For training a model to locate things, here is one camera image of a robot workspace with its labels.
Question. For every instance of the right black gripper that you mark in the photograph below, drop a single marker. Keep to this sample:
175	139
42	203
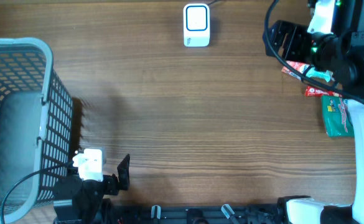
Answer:
298	33

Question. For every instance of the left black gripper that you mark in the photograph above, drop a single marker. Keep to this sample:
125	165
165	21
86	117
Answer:
112	186

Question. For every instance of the red orange candy packet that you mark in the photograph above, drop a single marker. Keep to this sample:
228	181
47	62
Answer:
299	66

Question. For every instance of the teal wet wipes packet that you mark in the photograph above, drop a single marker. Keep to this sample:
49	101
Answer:
325	75

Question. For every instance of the red Nescafe stick sachet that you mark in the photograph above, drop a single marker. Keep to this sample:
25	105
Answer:
312	91

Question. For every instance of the green 3M gloves bag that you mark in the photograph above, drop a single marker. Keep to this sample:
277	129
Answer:
335	117

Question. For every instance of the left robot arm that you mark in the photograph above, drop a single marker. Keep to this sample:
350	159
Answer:
82	201

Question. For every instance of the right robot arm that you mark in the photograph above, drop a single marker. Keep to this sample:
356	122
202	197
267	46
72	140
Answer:
333	41

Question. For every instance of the white barcode scanner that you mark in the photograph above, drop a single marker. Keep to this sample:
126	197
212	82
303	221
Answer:
196	18

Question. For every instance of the grey plastic basket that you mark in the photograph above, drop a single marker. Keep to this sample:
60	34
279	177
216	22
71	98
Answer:
36	113

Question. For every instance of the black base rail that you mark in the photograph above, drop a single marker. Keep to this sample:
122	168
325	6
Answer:
249	214

